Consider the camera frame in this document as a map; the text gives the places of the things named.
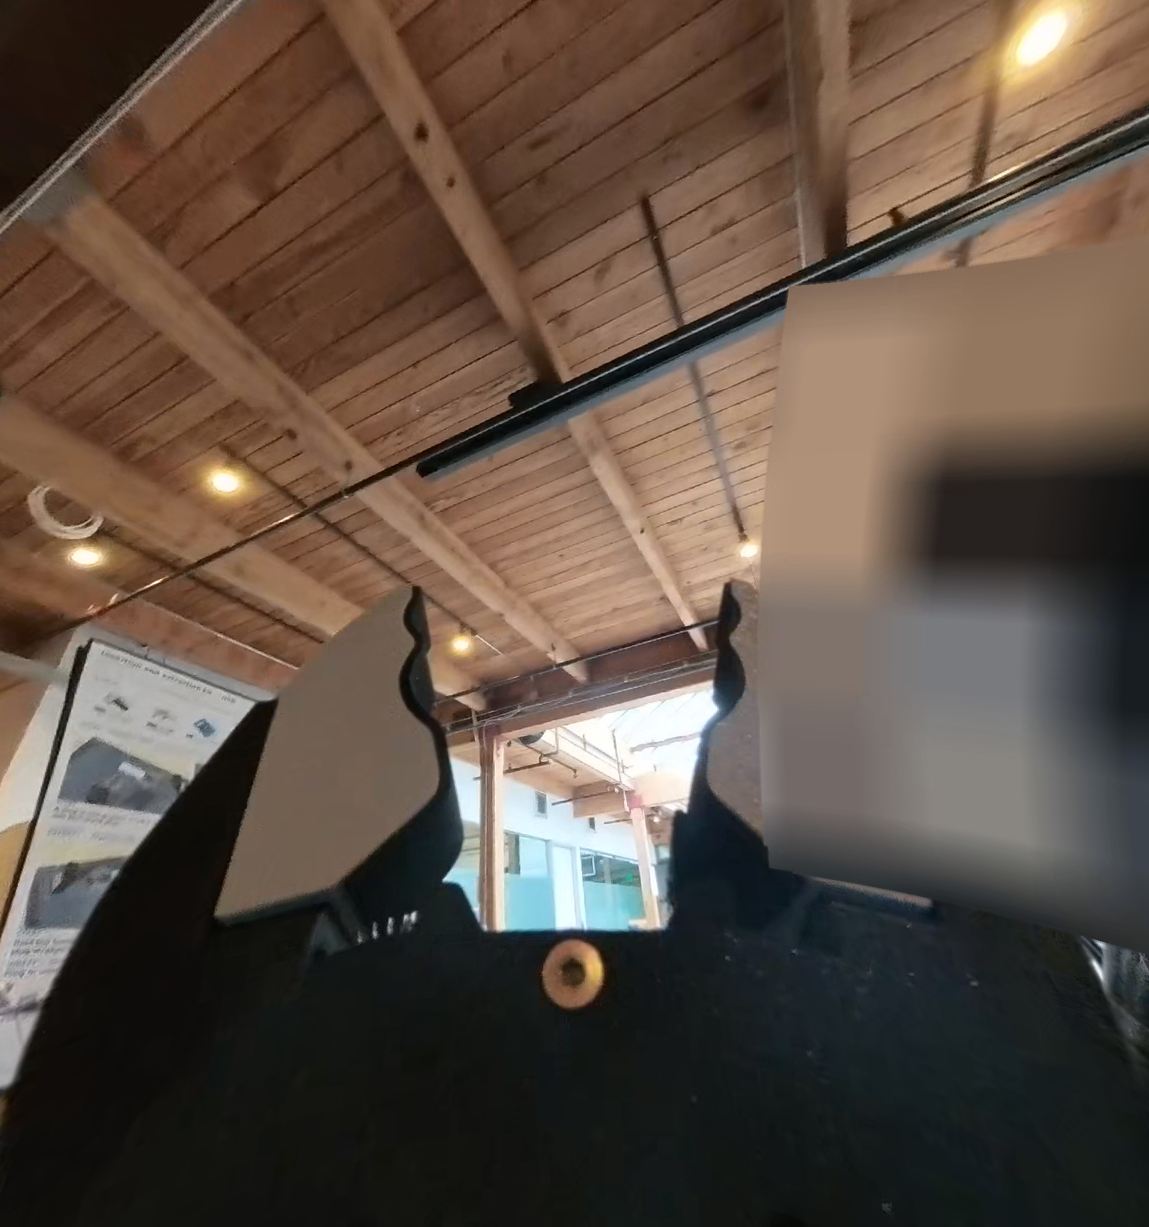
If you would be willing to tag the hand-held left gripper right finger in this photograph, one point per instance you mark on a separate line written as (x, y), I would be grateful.
(742, 768)

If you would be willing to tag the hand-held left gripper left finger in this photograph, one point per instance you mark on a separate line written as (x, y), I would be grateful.
(343, 768)

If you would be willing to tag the small ceiling spot light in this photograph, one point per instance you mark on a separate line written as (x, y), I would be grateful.
(746, 547)
(458, 642)

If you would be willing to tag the recessed ceiling light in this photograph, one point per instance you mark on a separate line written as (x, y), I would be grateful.
(83, 554)
(224, 480)
(1039, 39)

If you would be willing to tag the wooden support post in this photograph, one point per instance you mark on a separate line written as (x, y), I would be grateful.
(493, 825)

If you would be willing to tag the black ceiling track rail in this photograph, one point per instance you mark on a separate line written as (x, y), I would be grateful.
(631, 360)

